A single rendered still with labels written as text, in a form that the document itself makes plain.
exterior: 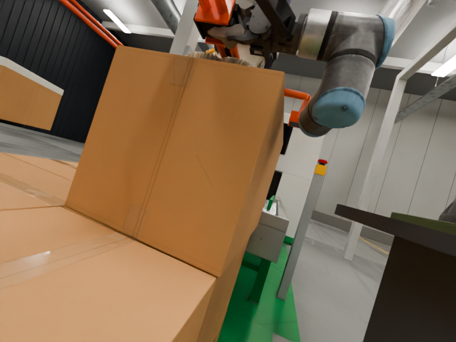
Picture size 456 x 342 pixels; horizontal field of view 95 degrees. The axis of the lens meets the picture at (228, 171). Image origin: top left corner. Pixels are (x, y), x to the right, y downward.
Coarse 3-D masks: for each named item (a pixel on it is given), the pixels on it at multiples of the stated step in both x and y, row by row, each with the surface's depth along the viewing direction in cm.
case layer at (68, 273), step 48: (0, 192) 45; (48, 192) 54; (0, 240) 29; (48, 240) 33; (96, 240) 38; (0, 288) 22; (48, 288) 24; (96, 288) 26; (144, 288) 29; (192, 288) 32; (0, 336) 17; (48, 336) 19; (96, 336) 20; (144, 336) 22; (192, 336) 32
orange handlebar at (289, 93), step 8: (200, 0) 44; (208, 0) 45; (216, 0) 43; (224, 0) 43; (208, 8) 46; (224, 8) 45; (224, 48) 60; (224, 56) 63; (232, 56) 62; (288, 96) 75; (296, 96) 74; (304, 96) 73; (304, 104) 78
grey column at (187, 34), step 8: (192, 0) 201; (184, 8) 203; (192, 8) 200; (184, 16) 202; (192, 16) 200; (184, 24) 201; (192, 24) 199; (176, 32) 202; (184, 32) 200; (192, 32) 201; (176, 40) 201; (184, 40) 199; (192, 40) 204; (176, 48) 200; (184, 48) 198; (192, 48) 208
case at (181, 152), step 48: (144, 96) 46; (192, 96) 43; (240, 96) 40; (96, 144) 48; (144, 144) 45; (192, 144) 42; (240, 144) 39; (96, 192) 47; (144, 192) 44; (192, 192) 41; (240, 192) 39; (144, 240) 42; (192, 240) 40; (240, 240) 51
